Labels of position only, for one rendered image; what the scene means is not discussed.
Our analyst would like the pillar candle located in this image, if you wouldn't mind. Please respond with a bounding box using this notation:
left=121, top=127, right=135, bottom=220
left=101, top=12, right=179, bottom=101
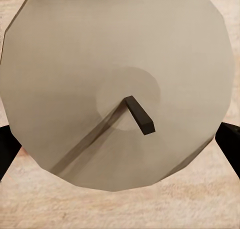
left=0, top=0, right=236, bottom=192

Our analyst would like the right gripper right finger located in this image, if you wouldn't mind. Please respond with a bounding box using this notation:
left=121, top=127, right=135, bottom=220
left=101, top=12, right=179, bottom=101
left=215, top=122, right=240, bottom=178

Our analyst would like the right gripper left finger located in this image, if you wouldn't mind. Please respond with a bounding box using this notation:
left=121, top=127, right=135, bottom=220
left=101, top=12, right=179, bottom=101
left=0, top=125, right=22, bottom=181

